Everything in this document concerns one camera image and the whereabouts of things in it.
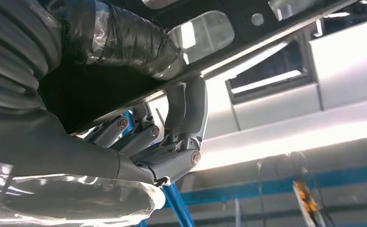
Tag blue metal shelf rack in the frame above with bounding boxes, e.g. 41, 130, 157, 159
117, 109, 367, 227

